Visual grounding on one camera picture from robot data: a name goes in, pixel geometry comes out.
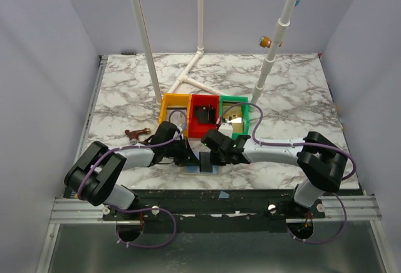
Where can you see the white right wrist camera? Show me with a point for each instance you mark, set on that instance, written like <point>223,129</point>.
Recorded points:
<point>226,129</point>

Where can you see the dark card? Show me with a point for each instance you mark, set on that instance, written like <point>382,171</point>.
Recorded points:
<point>205,162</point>
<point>205,114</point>

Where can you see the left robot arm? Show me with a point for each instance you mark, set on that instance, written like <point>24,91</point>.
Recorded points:
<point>94,175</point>

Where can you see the beige card holder wallet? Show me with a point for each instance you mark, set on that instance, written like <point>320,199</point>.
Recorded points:
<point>195,170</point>

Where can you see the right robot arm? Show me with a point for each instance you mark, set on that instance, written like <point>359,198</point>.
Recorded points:
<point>321,161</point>

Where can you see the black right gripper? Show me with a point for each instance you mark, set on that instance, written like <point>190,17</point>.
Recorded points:
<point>215,156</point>

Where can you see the yellow plastic bin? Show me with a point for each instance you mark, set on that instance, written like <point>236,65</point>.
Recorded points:
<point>175,101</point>

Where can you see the green plastic bin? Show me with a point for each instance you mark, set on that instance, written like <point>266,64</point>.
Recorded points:
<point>237,100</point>

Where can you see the white PVC jointed pole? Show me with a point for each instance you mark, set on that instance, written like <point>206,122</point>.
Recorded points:
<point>280,30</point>

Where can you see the blue knob on pole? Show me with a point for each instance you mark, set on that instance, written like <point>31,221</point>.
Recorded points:
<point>297,1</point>

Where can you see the black mounting rail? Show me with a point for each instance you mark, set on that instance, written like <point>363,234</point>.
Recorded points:
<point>213,211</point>

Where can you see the orange knob on pole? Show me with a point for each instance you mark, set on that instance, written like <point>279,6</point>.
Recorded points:
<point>265,42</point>

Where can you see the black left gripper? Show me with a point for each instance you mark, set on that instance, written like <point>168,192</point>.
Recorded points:
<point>185,153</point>

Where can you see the white left PVC pole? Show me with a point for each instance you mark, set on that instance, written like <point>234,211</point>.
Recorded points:
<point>138,12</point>

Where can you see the gold cards stack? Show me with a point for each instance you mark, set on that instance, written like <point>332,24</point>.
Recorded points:
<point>233,116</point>

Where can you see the brown small tool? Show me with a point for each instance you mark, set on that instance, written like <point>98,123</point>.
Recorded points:
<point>133,135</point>

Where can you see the white striped card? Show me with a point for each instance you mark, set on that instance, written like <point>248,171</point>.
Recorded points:
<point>177,117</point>

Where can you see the red plastic bin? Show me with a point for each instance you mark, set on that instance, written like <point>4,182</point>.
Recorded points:
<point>197,130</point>

